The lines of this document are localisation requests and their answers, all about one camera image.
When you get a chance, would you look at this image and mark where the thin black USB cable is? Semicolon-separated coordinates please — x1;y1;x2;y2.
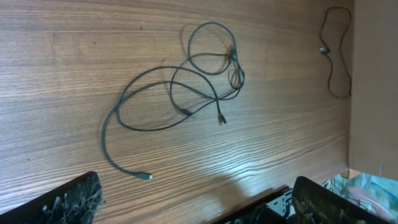
318;6;354;100
100;65;240;180
169;21;246;124

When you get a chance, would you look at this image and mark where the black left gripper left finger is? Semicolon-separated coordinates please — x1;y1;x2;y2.
1;171;102;224

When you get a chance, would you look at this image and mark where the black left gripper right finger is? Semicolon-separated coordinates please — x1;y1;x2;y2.
292;176;382;224

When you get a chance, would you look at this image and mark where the colourful clutter beside table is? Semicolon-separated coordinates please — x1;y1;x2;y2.
323;169;397;223

